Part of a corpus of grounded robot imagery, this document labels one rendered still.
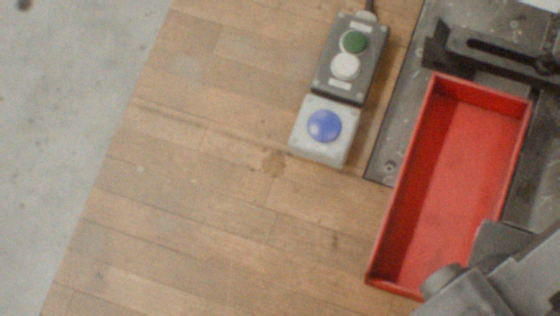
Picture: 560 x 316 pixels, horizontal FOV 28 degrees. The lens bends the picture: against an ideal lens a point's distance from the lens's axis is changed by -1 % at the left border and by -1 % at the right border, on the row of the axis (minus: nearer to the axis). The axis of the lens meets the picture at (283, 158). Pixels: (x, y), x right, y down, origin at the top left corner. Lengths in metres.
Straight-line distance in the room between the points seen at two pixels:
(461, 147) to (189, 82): 0.34
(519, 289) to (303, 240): 0.47
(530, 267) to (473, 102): 0.50
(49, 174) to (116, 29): 0.35
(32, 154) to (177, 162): 1.05
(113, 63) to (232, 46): 1.04
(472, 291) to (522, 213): 0.50
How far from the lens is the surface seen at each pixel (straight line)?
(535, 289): 0.88
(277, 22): 1.40
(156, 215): 1.33
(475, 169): 1.33
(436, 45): 1.30
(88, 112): 2.37
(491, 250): 1.00
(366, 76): 1.33
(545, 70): 1.30
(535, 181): 1.34
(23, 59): 2.46
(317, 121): 1.30
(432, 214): 1.31
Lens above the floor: 2.16
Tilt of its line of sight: 71 degrees down
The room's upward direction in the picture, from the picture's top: 9 degrees counter-clockwise
